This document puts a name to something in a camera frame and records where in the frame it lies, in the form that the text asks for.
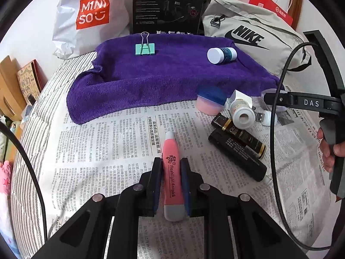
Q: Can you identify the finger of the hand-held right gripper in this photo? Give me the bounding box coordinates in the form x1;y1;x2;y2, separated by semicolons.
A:
263;92;290;107

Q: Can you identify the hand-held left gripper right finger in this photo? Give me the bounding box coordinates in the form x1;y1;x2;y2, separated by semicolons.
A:
180;158;308;259

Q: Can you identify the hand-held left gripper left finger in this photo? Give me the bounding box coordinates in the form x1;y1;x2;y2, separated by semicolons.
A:
32;158;163;259

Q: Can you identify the pink grey tube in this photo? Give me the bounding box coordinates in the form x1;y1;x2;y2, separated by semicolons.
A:
164;132;187;222

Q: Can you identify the white usb stick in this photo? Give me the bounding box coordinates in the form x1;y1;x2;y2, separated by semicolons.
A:
253;110;278;127

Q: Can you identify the small white bottle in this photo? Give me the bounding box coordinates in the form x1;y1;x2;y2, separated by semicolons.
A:
229;100;255;126

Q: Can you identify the small white box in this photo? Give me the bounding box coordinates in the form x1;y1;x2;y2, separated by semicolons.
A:
226;90;252;111

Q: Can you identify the black and gold tube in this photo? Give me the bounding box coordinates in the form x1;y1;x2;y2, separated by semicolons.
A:
211;113;267;159

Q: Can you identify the white and blue bottle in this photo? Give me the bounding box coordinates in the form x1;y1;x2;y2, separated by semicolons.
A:
207;47;238;65

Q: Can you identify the person's right hand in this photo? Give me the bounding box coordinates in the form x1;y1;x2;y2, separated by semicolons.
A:
317;127;345;172

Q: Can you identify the plain black tube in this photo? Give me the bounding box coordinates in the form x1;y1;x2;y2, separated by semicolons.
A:
208;128;267;182

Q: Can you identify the newspaper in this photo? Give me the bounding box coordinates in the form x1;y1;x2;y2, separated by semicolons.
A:
44;97;345;259

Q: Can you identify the pink and blue container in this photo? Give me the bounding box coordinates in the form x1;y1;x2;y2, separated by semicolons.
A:
196;86;227;114

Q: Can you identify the grey fabric bag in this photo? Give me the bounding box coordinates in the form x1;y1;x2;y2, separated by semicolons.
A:
201;0;313;98

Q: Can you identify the red paper bag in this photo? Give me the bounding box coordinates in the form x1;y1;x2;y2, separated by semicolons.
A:
248;0;294;26

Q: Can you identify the purple towel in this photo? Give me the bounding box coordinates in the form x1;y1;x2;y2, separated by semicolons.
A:
67;34;283;125

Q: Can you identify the green binder clip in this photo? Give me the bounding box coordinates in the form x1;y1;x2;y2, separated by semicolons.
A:
134;31;156;57

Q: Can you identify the pink star cloth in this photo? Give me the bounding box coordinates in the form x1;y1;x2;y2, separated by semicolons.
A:
0;160;22;259

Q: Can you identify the black headset box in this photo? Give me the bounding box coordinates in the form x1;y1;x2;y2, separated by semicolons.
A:
132;0;207;35

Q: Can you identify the printed brown box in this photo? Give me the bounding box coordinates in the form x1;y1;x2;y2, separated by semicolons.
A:
17;62;44;106

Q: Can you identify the white shopping bag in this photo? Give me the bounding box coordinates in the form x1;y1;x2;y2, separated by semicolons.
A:
52;0;134;60

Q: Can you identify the cardboard box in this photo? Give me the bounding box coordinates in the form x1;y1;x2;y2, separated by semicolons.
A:
0;55;23;119

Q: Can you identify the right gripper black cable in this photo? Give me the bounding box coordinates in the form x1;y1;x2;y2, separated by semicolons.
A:
271;42;340;250

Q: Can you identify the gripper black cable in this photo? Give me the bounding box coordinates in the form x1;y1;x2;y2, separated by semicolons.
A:
0;121;48;242
271;42;340;250

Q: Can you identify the wooden post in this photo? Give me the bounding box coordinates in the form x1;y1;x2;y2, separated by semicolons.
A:
287;0;304;30

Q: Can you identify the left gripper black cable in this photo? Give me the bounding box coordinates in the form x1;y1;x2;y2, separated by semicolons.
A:
0;121;48;242

